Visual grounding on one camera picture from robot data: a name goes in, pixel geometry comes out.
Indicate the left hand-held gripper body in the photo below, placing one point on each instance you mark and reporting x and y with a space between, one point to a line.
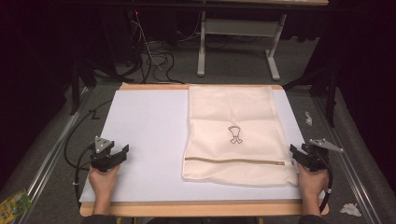
101 155

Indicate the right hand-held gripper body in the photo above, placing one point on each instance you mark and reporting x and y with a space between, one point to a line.
317 155

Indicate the person's left hand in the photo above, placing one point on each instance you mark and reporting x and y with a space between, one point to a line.
102 182

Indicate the person's right hand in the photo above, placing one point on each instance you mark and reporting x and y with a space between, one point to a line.
313 183

